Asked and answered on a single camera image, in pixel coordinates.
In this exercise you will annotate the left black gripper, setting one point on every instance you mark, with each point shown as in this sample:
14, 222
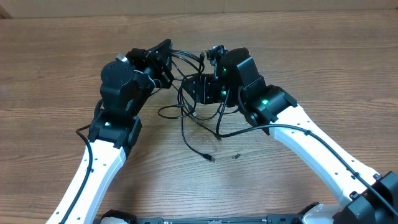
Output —
158, 61

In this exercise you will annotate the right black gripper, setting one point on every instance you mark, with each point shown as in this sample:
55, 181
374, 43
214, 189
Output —
209, 88

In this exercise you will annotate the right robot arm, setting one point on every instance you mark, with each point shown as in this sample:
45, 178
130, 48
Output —
362, 194

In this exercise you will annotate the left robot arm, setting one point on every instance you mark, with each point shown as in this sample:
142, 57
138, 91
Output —
127, 82

